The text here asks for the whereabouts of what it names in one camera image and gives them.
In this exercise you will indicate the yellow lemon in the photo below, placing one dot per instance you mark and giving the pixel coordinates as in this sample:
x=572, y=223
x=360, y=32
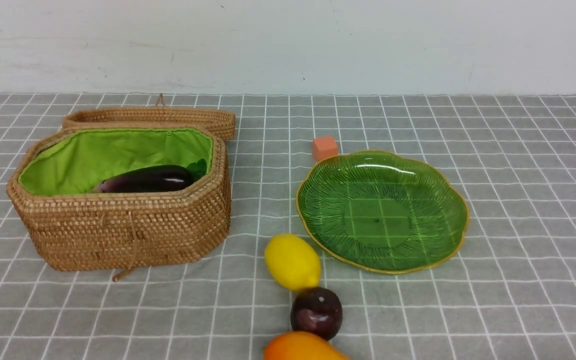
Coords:
x=292, y=262

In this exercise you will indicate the purple eggplant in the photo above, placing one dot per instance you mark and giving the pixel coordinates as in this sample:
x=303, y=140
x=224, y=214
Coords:
x=153, y=179

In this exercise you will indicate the dark red plum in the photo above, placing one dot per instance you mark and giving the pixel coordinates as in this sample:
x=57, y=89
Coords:
x=317, y=310

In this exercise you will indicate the orange mango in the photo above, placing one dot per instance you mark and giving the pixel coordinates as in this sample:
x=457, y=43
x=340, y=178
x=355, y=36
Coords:
x=298, y=345

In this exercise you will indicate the orange carrot green leaves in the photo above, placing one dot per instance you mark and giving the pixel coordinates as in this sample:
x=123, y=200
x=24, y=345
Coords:
x=197, y=169

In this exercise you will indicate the small orange cube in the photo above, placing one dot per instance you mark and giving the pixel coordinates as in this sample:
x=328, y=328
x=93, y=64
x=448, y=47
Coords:
x=323, y=147

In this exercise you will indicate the woven rattan basket lid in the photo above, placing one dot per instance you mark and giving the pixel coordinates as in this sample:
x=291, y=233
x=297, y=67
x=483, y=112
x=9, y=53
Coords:
x=217, y=122

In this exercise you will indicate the green glass leaf plate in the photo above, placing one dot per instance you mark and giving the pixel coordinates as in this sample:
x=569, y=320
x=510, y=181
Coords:
x=382, y=213

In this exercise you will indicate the woven rattan basket green lining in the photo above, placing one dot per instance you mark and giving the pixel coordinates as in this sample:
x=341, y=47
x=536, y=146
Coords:
x=75, y=230

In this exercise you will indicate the grey checked tablecloth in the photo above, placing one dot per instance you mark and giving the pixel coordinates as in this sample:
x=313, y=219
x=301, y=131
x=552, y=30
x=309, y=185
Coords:
x=510, y=294

